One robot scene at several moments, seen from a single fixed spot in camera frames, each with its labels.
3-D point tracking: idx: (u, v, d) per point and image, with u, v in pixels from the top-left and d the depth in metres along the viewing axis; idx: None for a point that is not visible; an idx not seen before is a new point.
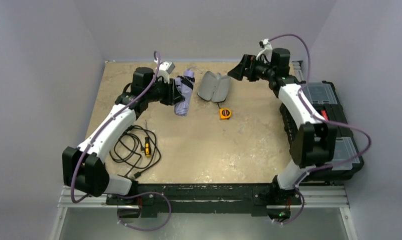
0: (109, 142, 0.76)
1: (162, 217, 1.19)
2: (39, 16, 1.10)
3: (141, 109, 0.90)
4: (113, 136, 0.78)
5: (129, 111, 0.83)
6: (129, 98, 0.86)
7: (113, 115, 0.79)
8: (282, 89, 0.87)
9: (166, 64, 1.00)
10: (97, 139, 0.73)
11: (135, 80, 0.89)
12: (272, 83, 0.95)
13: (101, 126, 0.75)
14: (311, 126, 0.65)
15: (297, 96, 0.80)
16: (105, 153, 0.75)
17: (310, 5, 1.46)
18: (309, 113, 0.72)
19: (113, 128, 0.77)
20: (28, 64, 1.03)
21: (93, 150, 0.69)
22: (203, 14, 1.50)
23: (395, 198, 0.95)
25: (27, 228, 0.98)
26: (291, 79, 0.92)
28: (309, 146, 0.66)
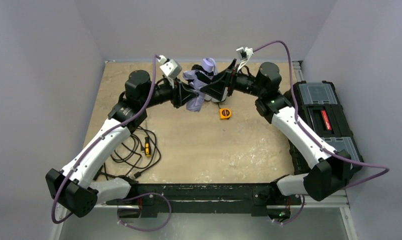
0: (95, 165, 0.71)
1: (162, 217, 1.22)
2: (35, 12, 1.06)
3: (136, 123, 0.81)
4: (100, 158, 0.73)
5: (120, 130, 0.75)
6: (126, 114, 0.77)
7: (102, 134, 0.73)
8: (277, 118, 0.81)
9: (168, 67, 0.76)
10: (81, 163, 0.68)
11: (128, 90, 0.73)
12: (262, 109, 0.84)
13: (87, 149, 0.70)
14: (325, 163, 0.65)
15: (296, 125, 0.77)
16: (90, 177, 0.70)
17: (311, 9, 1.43)
18: (318, 146, 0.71)
19: (100, 151, 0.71)
20: (29, 73, 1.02)
21: (75, 176, 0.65)
22: (203, 14, 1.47)
23: (390, 206, 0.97)
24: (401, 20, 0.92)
25: (29, 231, 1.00)
26: (280, 102, 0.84)
28: (328, 183, 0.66)
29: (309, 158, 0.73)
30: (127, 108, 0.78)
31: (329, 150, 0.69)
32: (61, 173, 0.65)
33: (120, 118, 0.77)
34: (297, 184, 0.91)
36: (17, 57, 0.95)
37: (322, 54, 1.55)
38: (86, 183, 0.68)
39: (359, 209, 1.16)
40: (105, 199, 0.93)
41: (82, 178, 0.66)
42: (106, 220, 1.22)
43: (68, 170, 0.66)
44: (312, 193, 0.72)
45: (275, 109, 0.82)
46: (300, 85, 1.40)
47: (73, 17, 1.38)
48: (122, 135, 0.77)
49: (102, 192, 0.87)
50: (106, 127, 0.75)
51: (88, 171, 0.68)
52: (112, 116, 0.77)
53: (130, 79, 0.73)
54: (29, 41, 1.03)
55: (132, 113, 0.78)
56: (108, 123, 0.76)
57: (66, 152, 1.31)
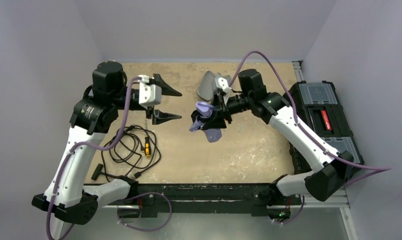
0: (77, 181, 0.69)
1: (162, 218, 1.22)
2: (35, 12, 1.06)
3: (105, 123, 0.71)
4: (80, 171, 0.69)
5: (89, 137, 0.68)
6: (92, 111, 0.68)
7: (69, 151, 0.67)
8: (276, 119, 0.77)
9: (143, 97, 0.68)
10: (61, 185, 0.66)
11: (96, 81, 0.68)
12: (258, 110, 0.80)
13: (60, 169, 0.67)
14: (330, 167, 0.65)
15: (298, 127, 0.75)
16: (79, 191, 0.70)
17: (311, 9, 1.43)
18: (322, 150, 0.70)
19: (74, 167, 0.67)
20: (29, 72, 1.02)
21: (59, 200, 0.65)
22: (203, 14, 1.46)
23: (390, 206, 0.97)
24: (401, 21, 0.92)
25: (29, 232, 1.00)
26: (277, 99, 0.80)
28: (331, 185, 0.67)
29: (313, 162, 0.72)
30: (89, 107, 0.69)
31: (333, 154, 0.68)
32: (45, 198, 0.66)
33: (83, 120, 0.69)
34: (296, 183, 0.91)
36: (16, 56, 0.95)
37: (322, 54, 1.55)
38: (76, 199, 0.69)
39: (359, 210, 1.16)
40: (106, 201, 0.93)
41: (67, 199, 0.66)
42: (106, 220, 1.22)
43: (50, 196, 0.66)
44: (313, 195, 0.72)
45: (273, 110, 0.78)
46: (300, 84, 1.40)
47: (72, 16, 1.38)
48: (95, 141, 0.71)
49: (102, 196, 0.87)
50: (73, 138, 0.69)
51: (72, 190, 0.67)
52: (75, 123, 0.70)
53: (100, 68, 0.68)
54: (29, 40, 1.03)
55: (97, 110, 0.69)
56: (74, 131, 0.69)
57: None
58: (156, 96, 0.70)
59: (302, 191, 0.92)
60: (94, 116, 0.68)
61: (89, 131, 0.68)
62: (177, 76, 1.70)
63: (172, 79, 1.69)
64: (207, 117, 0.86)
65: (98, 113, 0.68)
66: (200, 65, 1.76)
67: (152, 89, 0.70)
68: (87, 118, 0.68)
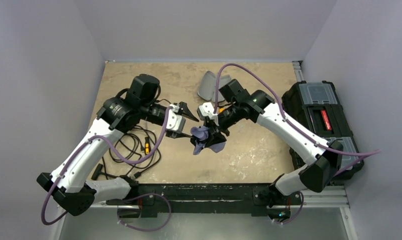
0: (84, 170, 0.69)
1: (162, 218, 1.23)
2: (34, 11, 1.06)
3: (128, 124, 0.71)
4: (90, 162, 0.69)
5: (109, 132, 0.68)
6: (120, 111, 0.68)
7: (88, 138, 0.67)
8: (264, 118, 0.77)
9: (168, 123, 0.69)
10: (68, 169, 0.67)
11: (134, 85, 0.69)
12: (244, 110, 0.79)
13: (74, 154, 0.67)
14: (323, 158, 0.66)
15: (286, 123, 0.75)
16: (82, 180, 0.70)
17: (311, 8, 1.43)
18: (312, 143, 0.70)
19: (86, 156, 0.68)
20: (29, 72, 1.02)
21: (63, 184, 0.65)
22: (202, 13, 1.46)
23: (390, 206, 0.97)
24: (401, 20, 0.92)
25: (29, 232, 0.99)
26: (262, 97, 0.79)
28: (326, 176, 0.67)
29: (306, 155, 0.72)
30: (118, 105, 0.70)
31: (324, 145, 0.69)
32: (50, 178, 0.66)
33: (109, 116, 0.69)
34: (292, 178, 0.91)
36: (16, 56, 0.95)
37: (322, 54, 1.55)
38: (77, 187, 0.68)
39: (359, 209, 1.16)
40: (104, 198, 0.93)
41: (70, 185, 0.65)
42: (106, 221, 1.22)
43: (56, 177, 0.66)
44: (310, 187, 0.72)
45: (260, 109, 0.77)
46: (300, 84, 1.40)
47: (72, 16, 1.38)
48: (113, 137, 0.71)
49: (100, 191, 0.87)
50: (94, 128, 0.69)
51: (77, 177, 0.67)
52: (100, 116, 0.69)
53: (141, 76, 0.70)
54: (29, 39, 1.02)
55: (123, 111, 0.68)
56: (97, 122, 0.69)
57: (66, 152, 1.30)
58: (181, 127, 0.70)
59: (301, 187, 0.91)
60: (119, 115, 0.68)
61: (110, 126, 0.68)
62: (177, 76, 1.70)
63: (172, 79, 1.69)
64: (206, 138, 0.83)
65: (124, 113, 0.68)
66: (200, 65, 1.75)
67: (178, 118, 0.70)
68: (113, 115, 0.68)
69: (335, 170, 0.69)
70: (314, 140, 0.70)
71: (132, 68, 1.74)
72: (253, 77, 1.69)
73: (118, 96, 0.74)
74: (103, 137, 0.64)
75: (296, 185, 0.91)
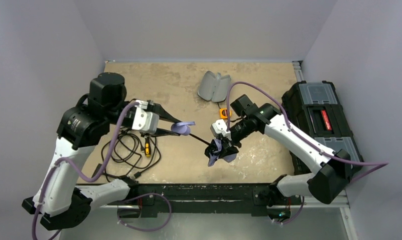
0: (64, 191, 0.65)
1: (162, 218, 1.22)
2: (35, 12, 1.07)
3: (95, 136, 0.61)
4: (67, 183, 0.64)
5: (73, 152, 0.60)
6: (79, 124, 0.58)
7: (55, 163, 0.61)
8: (270, 128, 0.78)
9: (137, 123, 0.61)
10: (46, 195, 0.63)
11: (91, 91, 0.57)
12: (252, 122, 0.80)
13: (46, 180, 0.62)
14: (328, 166, 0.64)
15: (291, 132, 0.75)
16: (66, 199, 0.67)
17: (311, 9, 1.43)
18: (317, 151, 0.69)
19: (59, 180, 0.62)
20: (29, 72, 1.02)
21: (45, 209, 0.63)
22: (202, 13, 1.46)
23: (390, 206, 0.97)
24: (401, 21, 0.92)
25: (28, 232, 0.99)
26: (270, 110, 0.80)
28: (334, 186, 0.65)
29: (311, 164, 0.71)
30: (77, 117, 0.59)
31: (329, 153, 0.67)
32: (32, 204, 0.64)
33: (70, 132, 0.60)
34: (300, 185, 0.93)
36: (16, 57, 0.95)
37: (322, 54, 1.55)
38: (62, 207, 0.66)
39: (359, 209, 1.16)
40: (101, 203, 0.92)
41: (52, 210, 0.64)
42: (106, 221, 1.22)
43: (37, 203, 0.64)
44: (320, 199, 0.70)
45: (265, 119, 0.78)
46: (300, 84, 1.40)
47: (72, 17, 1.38)
48: (82, 154, 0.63)
49: (96, 198, 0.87)
50: (59, 149, 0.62)
51: (57, 201, 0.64)
52: (62, 134, 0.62)
53: (99, 78, 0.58)
54: (29, 40, 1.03)
55: (83, 124, 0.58)
56: (59, 142, 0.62)
57: None
58: (154, 126, 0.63)
59: (305, 193, 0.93)
60: (79, 130, 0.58)
61: (74, 145, 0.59)
62: (177, 76, 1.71)
63: (172, 79, 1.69)
64: (219, 150, 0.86)
65: (85, 127, 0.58)
66: (200, 65, 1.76)
67: (148, 116, 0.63)
68: (73, 131, 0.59)
69: (345, 180, 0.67)
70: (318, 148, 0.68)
71: (132, 68, 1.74)
72: (254, 78, 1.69)
73: (80, 105, 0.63)
74: (68, 160, 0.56)
75: (303, 191, 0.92)
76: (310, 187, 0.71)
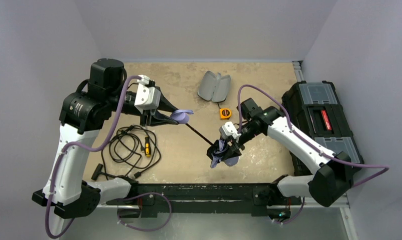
0: (73, 179, 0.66)
1: (162, 218, 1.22)
2: (35, 12, 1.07)
3: (99, 121, 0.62)
4: (76, 169, 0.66)
5: (79, 137, 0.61)
6: (82, 108, 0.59)
7: (62, 150, 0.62)
8: (272, 129, 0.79)
9: (141, 98, 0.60)
10: (57, 184, 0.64)
11: (92, 75, 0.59)
12: (255, 123, 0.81)
13: (54, 169, 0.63)
14: (327, 167, 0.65)
15: (293, 134, 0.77)
16: (77, 187, 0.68)
17: (311, 9, 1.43)
18: (317, 152, 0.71)
19: (69, 167, 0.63)
20: (29, 73, 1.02)
21: (57, 198, 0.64)
22: (202, 13, 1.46)
23: (390, 206, 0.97)
24: None
25: (28, 232, 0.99)
26: (273, 113, 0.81)
28: (333, 187, 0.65)
29: (311, 165, 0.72)
30: (79, 101, 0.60)
31: (329, 155, 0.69)
32: (44, 196, 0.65)
33: (73, 117, 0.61)
34: (302, 187, 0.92)
36: (16, 57, 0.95)
37: (321, 54, 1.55)
38: (74, 195, 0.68)
39: (359, 209, 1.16)
40: (107, 197, 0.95)
41: (65, 198, 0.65)
42: (106, 221, 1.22)
43: (48, 194, 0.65)
44: (320, 200, 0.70)
45: (268, 121, 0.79)
46: (300, 84, 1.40)
47: (72, 17, 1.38)
48: (88, 139, 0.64)
49: (104, 190, 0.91)
50: (64, 136, 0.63)
51: (68, 189, 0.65)
52: (65, 121, 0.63)
53: (99, 62, 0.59)
54: (29, 40, 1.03)
55: (86, 106, 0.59)
56: (63, 129, 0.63)
57: None
58: (157, 100, 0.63)
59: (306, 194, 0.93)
60: (84, 113, 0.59)
61: (79, 129, 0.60)
62: (177, 76, 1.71)
63: (172, 79, 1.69)
64: (222, 151, 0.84)
65: (89, 109, 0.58)
66: (200, 65, 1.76)
67: (151, 91, 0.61)
68: (77, 116, 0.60)
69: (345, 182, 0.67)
70: (318, 149, 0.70)
71: (132, 68, 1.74)
72: (254, 77, 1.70)
73: (80, 91, 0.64)
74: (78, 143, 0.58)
75: (304, 192, 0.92)
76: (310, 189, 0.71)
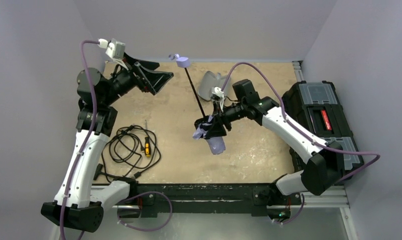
0: (86, 181, 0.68)
1: (162, 218, 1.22)
2: (35, 12, 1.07)
3: (109, 124, 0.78)
4: (89, 171, 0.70)
5: (96, 138, 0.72)
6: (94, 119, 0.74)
7: (79, 150, 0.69)
8: (267, 118, 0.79)
9: (110, 48, 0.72)
10: (71, 187, 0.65)
11: (83, 96, 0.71)
12: (251, 113, 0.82)
13: (71, 170, 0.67)
14: (318, 155, 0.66)
15: (287, 124, 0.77)
16: (88, 193, 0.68)
17: (311, 8, 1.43)
18: (309, 141, 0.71)
19: (84, 167, 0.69)
20: (29, 73, 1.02)
21: (72, 201, 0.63)
22: (202, 13, 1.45)
23: (390, 206, 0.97)
24: None
25: (28, 231, 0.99)
26: (268, 103, 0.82)
28: (324, 176, 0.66)
29: (302, 154, 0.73)
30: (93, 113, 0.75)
31: (321, 143, 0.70)
32: (56, 203, 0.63)
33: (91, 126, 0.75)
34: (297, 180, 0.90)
36: (16, 57, 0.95)
37: (322, 54, 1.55)
38: (86, 201, 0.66)
39: (359, 209, 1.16)
40: (109, 204, 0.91)
41: (79, 200, 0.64)
42: (106, 220, 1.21)
43: (61, 198, 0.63)
44: (312, 189, 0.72)
45: (263, 111, 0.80)
46: (300, 84, 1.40)
47: (72, 16, 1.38)
48: (101, 142, 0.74)
49: (105, 200, 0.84)
50: (79, 141, 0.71)
51: (83, 190, 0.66)
52: (82, 127, 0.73)
53: (81, 84, 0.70)
54: (29, 40, 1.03)
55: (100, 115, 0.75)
56: (80, 135, 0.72)
57: (65, 152, 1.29)
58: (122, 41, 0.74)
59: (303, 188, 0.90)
60: (99, 120, 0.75)
61: (96, 131, 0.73)
62: (177, 77, 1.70)
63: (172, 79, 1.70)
64: (208, 124, 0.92)
65: (102, 117, 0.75)
66: (200, 65, 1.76)
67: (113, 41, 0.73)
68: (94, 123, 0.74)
69: (336, 172, 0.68)
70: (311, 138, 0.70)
71: None
72: (254, 77, 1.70)
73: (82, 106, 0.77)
74: (89, 132, 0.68)
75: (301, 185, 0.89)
76: (303, 178, 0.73)
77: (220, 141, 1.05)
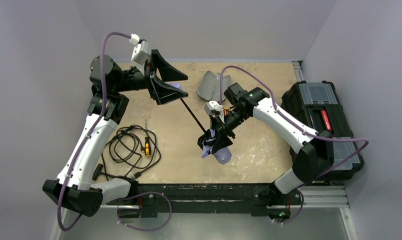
0: (90, 165, 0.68)
1: (162, 218, 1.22)
2: (34, 12, 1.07)
3: (120, 112, 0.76)
4: (94, 155, 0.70)
5: (105, 123, 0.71)
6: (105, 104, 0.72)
7: (87, 133, 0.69)
8: (257, 110, 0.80)
9: (133, 51, 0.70)
10: (75, 168, 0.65)
11: (95, 83, 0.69)
12: (242, 105, 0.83)
13: (77, 151, 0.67)
14: (309, 145, 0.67)
15: (277, 114, 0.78)
16: (90, 177, 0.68)
17: (311, 8, 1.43)
18: (300, 131, 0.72)
19: (89, 151, 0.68)
20: (29, 72, 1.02)
21: (73, 182, 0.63)
22: (202, 13, 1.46)
23: (390, 206, 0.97)
24: None
25: (28, 231, 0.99)
26: (258, 94, 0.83)
28: (314, 163, 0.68)
29: (294, 144, 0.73)
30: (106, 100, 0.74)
31: (311, 133, 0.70)
32: (58, 182, 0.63)
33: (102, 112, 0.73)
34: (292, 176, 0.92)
36: (16, 57, 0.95)
37: (322, 54, 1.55)
38: (86, 184, 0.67)
39: (359, 209, 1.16)
40: (109, 197, 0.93)
41: (80, 182, 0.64)
42: (106, 220, 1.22)
43: (63, 178, 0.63)
44: (303, 178, 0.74)
45: (254, 102, 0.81)
46: (299, 84, 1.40)
47: (72, 16, 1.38)
48: (110, 128, 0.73)
49: (105, 191, 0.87)
50: (89, 124, 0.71)
51: (85, 173, 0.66)
52: (93, 111, 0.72)
53: (94, 71, 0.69)
54: (29, 40, 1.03)
55: (112, 103, 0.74)
56: (91, 118, 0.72)
57: (65, 152, 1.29)
58: (148, 50, 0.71)
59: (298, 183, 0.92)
60: (111, 107, 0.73)
61: (106, 117, 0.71)
62: None
63: None
64: (212, 139, 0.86)
65: (113, 104, 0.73)
66: (200, 65, 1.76)
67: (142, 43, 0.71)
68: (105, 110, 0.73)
69: (326, 160, 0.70)
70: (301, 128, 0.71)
71: None
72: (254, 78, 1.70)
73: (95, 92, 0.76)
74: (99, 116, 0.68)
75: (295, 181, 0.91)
76: (294, 167, 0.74)
77: (227, 151, 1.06)
